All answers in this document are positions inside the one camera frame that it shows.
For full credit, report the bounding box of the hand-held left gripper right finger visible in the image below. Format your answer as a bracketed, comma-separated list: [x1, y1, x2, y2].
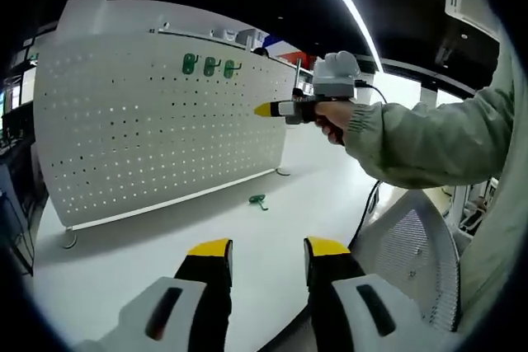
[303, 235, 461, 352]

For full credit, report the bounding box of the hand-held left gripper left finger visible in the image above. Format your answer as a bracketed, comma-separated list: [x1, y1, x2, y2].
[73, 237, 234, 352]

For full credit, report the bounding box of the green hook assembly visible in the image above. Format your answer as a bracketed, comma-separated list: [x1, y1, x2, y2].
[247, 194, 270, 211]
[202, 56, 221, 77]
[223, 59, 243, 79]
[181, 53, 201, 77]

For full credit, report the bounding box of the white perforated mounting plate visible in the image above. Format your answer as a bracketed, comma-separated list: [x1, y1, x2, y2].
[32, 32, 299, 250]

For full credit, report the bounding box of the person's right hand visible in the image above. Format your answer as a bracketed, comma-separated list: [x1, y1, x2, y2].
[313, 98, 356, 147]

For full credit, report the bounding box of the ceiling light strip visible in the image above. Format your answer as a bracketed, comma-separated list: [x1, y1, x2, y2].
[307, 0, 384, 73]

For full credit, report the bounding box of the white mesh office chair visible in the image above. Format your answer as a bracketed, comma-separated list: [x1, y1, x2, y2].
[350, 190, 462, 333]

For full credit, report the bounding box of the person's light green jacket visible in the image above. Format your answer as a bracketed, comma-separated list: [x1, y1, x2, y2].
[455, 34, 528, 335]

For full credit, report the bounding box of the red blue wall banner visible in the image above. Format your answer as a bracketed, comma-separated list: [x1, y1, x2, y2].
[263, 34, 317, 65]

